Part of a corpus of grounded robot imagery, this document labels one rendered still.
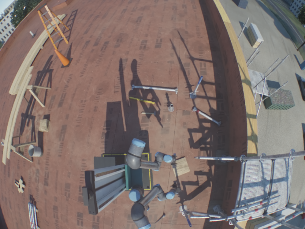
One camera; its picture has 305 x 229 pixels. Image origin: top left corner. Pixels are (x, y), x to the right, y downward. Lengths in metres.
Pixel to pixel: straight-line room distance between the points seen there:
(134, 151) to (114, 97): 2.15
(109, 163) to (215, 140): 2.08
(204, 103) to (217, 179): 1.64
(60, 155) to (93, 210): 2.65
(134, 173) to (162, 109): 1.47
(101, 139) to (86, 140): 0.39
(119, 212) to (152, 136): 1.79
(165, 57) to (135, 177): 2.85
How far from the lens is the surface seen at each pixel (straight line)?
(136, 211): 1.22
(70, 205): 3.66
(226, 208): 2.97
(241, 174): 2.30
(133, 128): 2.75
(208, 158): 2.36
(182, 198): 2.81
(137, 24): 4.92
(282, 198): 3.26
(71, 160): 3.35
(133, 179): 1.99
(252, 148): 2.48
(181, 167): 2.66
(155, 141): 2.65
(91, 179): 1.00
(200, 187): 2.84
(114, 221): 3.19
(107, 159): 1.94
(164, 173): 2.66
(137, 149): 1.09
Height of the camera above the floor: 2.63
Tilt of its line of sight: 72 degrees down
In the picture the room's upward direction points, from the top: 12 degrees counter-clockwise
